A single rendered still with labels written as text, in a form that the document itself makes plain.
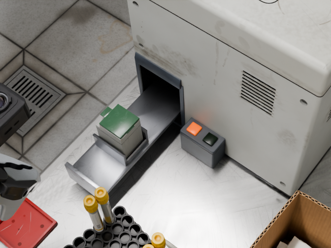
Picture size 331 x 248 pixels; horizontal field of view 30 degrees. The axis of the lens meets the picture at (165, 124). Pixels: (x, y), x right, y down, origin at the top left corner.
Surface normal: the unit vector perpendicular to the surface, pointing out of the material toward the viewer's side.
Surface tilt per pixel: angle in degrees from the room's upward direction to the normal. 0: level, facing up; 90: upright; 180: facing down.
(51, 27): 0
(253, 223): 0
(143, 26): 90
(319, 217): 89
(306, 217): 89
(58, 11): 0
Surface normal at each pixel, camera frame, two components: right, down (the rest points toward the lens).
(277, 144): -0.62, 0.69
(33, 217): -0.05, -0.51
